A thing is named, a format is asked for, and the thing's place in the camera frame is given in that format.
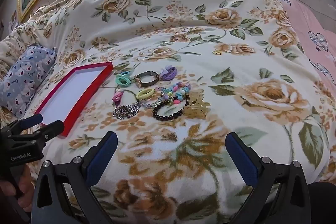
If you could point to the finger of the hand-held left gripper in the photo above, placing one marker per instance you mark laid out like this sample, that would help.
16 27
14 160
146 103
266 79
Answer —
51 129
32 119

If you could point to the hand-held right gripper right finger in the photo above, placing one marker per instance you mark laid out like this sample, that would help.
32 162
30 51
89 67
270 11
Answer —
241 158

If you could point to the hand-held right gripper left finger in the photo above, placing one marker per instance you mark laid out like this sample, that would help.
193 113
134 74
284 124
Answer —
105 153

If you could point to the red jewelry tray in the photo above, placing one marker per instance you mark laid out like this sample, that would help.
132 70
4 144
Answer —
76 92

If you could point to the pink hair clip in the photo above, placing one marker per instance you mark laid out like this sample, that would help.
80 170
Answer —
118 98

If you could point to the gold hair claw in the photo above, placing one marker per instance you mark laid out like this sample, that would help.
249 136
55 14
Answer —
195 108

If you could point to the wristwatch with metal band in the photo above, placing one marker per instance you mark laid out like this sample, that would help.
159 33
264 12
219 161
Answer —
137 80

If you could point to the person's left hand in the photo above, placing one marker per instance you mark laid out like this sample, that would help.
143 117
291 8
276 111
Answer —
25 182

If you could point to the grey bear print pillow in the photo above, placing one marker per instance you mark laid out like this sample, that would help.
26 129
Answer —
26 79

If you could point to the floral blanket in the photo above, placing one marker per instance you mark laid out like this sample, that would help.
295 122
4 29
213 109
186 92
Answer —
210 29

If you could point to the pink heart print sheet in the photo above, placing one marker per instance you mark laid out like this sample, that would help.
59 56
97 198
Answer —
309 19

